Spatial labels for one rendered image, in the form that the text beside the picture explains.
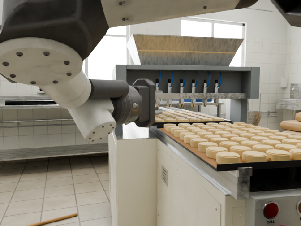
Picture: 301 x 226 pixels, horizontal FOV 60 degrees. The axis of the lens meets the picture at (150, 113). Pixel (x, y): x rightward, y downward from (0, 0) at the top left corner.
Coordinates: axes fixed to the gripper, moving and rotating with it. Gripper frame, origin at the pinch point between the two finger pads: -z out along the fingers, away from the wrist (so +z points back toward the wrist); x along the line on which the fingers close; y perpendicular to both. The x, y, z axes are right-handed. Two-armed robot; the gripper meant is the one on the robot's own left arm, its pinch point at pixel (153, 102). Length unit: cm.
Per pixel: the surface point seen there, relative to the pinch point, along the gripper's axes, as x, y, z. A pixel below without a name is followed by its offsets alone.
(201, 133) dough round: -10.7, -4.7, -20.9
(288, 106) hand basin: -26, 28, -492
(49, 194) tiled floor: -103, 195, -96
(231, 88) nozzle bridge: 4, 5, -81
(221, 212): -24.0, -19.7, 2.1
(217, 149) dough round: -10.7, -17.4, -1.3
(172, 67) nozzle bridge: 14, 23, -50
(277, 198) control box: -19.5, -30.4, -1.7
